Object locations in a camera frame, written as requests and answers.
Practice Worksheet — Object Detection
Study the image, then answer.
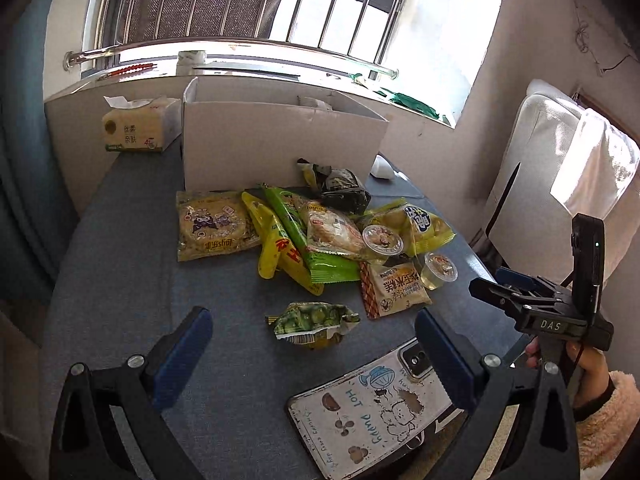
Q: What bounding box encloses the fried corn cake packet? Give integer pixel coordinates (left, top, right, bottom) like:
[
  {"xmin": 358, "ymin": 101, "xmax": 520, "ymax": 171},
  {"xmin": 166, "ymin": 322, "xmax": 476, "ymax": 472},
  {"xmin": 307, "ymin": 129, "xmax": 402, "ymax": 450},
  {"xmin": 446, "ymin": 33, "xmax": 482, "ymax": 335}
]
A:
[{"xmin": 359, "ymin": 262, "xmax": 432, "ymax": 320}]

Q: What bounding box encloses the yellow chip bag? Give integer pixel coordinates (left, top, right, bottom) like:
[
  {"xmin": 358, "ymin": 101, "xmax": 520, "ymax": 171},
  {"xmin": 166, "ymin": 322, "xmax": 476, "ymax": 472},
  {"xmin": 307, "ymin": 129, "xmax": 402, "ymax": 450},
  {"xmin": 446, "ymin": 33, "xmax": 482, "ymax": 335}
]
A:
[{"xmin": 356, "ymin": 198, "xmax": 456, "ymax": 257}]

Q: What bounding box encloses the green pea snack packet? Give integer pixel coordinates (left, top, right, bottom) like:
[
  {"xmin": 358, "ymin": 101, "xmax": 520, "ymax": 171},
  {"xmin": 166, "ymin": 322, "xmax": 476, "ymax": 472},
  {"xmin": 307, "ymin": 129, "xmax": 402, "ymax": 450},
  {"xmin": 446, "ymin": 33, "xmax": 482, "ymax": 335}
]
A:
[{"xmin": 266, "ymin": 301, "xmax": 361, "ymax": 350}]

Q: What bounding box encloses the green cracker packet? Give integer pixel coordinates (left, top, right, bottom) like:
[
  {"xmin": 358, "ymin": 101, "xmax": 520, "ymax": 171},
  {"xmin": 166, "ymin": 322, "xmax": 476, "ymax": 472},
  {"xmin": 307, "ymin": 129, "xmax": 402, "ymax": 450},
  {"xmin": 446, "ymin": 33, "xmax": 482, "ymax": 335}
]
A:
[{"xmin": 262, "ymin": 185, "xmax": 360, "ymax": 284}]

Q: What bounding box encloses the beige cookie packet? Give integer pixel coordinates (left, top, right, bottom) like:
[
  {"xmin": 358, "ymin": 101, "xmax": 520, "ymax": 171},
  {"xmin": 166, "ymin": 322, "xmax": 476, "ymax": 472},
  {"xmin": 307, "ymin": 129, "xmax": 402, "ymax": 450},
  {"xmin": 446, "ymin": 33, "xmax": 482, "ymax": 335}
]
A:
[{"xmin": 176, "ymin": 191, "xmax": 260, "ymax": 262}]

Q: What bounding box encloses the long yellow snack bag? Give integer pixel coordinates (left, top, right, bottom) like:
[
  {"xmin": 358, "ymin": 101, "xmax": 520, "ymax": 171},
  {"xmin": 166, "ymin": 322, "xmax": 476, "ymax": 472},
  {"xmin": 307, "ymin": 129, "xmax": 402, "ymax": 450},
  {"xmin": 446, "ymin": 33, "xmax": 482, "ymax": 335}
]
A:
[{"xmin": 241, "ymin": 192, "xmax": 324, "ymax": 297}]

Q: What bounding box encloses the clear bread packet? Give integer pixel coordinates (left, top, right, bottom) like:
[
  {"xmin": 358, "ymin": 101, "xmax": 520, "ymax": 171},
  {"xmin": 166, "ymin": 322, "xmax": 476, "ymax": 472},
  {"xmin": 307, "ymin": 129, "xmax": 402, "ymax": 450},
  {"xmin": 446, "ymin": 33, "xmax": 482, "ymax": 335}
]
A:
[{"xmin": 294, "ymin": 197, "xmax": 381, "ymax": 261}]

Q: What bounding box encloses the person's right hand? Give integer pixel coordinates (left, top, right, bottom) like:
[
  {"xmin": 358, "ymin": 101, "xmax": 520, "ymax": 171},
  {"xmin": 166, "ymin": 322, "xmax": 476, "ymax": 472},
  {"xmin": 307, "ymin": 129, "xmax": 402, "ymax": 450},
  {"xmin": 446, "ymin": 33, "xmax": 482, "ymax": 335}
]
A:
[{"xmin": 524, "ymin": 336, "xmax": 612, "ymax": 410}]

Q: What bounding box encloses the clear jelly cup front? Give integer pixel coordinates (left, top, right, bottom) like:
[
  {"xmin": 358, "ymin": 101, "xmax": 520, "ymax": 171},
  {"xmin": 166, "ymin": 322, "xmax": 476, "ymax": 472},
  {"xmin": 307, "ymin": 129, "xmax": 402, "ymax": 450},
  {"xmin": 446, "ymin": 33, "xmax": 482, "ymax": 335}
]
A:
[{"xmin": 421, "ymin": 252, "xmax": 458, "ymax": 290}]

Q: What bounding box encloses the clear jelly cup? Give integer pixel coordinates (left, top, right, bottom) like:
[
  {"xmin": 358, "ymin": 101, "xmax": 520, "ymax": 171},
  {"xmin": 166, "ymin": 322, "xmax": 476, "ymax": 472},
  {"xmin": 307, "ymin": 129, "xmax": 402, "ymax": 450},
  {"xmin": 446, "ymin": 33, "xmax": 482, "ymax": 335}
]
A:
[
  {"xmin": 362, "ymin": 224, "xmax": 404, "ymax": 257},
  {"xmin": 421, "ymin": 252, "xmax": 458, "ymax": 290}
]

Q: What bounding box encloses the smartphone with cartoon case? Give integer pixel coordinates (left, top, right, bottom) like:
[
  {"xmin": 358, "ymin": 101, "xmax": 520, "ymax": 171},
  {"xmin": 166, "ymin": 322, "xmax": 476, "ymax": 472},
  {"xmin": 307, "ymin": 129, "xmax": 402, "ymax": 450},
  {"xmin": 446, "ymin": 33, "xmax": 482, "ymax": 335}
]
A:
[{"xmin": 286, "ymin": 338, "xmax": 462, "ymax": 479}]

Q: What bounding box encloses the clear jelly cup rear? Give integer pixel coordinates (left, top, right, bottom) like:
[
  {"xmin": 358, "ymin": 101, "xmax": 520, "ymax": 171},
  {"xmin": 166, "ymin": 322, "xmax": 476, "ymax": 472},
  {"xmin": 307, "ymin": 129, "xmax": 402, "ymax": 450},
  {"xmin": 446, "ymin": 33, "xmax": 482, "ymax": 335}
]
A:
[{"xmin": 362, "ymin": 224, "xmax": 404, "ymax": 257}]

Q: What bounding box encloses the white towel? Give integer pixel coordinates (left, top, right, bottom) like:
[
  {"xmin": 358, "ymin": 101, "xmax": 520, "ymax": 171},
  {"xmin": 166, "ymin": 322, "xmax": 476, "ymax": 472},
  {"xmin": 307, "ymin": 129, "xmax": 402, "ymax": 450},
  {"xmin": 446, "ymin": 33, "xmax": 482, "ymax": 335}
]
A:
[{"xmin": 550, "ymin": 108, "xmax": 639, "ymax": 220}]

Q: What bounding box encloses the black seaweed snack packet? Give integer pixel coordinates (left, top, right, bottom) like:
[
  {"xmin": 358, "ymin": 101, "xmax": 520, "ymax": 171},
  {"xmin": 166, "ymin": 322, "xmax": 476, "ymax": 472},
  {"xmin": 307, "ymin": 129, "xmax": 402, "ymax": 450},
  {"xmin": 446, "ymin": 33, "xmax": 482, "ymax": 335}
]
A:
[{"xmin": 296, "ymin": 158, "xmax": 371, "ymax": 216}]

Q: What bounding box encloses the blue curtain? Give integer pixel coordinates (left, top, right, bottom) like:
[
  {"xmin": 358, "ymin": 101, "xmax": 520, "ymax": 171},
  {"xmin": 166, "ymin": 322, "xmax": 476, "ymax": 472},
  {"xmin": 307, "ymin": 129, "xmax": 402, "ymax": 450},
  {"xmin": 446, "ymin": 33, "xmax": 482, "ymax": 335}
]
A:
[{"xmin": 1, "ymin": 0, "xmax": 78, "ymax": 306}]

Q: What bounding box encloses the green cloth on sill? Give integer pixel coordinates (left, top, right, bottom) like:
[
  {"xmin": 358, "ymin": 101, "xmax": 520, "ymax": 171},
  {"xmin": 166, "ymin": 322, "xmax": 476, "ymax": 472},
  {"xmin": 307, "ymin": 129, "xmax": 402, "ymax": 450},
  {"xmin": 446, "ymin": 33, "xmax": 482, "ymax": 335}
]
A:
[{"xmin": 348, "ymin": 73, "xmax": 450, "ymax": 126}]

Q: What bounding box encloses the white cardboard box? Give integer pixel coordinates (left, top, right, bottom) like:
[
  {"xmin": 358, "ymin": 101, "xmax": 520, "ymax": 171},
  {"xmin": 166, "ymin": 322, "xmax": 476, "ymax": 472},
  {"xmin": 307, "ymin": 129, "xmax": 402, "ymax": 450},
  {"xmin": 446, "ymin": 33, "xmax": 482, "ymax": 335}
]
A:
[{"xmin": 182, "ymin": 76, "xmax": 388, "ymax": 191}]

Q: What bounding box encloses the tissue pack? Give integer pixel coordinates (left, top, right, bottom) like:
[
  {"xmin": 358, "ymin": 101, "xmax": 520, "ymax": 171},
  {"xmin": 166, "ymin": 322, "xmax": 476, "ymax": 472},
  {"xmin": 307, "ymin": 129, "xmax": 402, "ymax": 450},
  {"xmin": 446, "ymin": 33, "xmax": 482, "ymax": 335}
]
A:
[{"xmin": 102, "ymin": 96, "xmax": 182, "ymax": 153}]

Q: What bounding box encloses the steel window railing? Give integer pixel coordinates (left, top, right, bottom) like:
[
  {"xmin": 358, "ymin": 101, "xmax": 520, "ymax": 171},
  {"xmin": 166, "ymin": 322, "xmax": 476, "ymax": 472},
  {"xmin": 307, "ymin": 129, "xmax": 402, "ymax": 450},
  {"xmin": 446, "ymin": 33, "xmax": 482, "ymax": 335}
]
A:
[{"xmin": 63, "ymin": 0, "xmax": 404, "ymax": 79}]

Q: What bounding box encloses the red bead string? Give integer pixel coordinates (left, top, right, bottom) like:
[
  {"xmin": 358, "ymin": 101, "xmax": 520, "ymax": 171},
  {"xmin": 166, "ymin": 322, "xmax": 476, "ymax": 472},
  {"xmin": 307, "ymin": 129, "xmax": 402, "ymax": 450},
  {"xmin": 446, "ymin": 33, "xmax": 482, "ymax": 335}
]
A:
[{"xmin": 105, "ymin": 62, "xmax": 158, "ymax": 79}]

